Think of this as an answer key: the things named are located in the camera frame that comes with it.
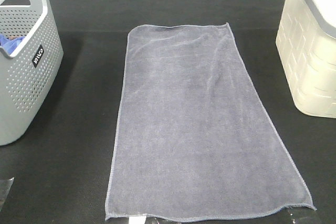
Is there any grey towel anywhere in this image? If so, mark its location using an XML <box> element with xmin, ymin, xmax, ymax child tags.
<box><xmin>105</xmin><ymin>24</ymin><xmax>314</xmax><ymax>222</ymax></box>

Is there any blue towel in basket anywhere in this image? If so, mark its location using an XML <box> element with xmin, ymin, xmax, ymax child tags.
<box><xmin>1</xmin><ymin>34</ymin><xmax>25</xmax><ymax>55</ymax></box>

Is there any cream white laundry basket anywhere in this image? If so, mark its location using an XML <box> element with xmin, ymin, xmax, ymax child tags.
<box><xmin>276</xmin><ymin>0</ymin><xmax>335</xmax><ymax>118</ymax></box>

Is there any grey perforated laundry basket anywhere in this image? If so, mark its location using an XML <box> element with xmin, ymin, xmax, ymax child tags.
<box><xmin>1</xmin><ymin>0</ymin><xmax>64</xmax><ymax>145</ymax></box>

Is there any black table mat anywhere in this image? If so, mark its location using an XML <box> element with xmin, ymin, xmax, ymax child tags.
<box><xmin>1</xmin><ymin>0</ymin><xmax>335</xmax><ymax>223</ymax></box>

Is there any centre clear tape strip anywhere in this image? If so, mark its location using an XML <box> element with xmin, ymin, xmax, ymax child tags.
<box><xmin>128</xmin><ymin>215</ymin><xmax>146</xmax><ymax>224</ymax></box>

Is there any clear tape strip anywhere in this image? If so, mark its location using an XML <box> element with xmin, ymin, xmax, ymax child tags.
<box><xmin>128</xmin><ymin>215</ymin><xmax>146</xmax><ymax>224</ymax></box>
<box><xmin>0</xmin><ymin>177</ymin><xmax>15</xmax><ymax>210</ymax></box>

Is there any left clear tape strip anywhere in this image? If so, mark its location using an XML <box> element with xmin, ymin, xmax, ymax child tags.
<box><xmin>0</xmin><ymin>177</ymin><xmax>15</xmax><ymax>210</ymax></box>

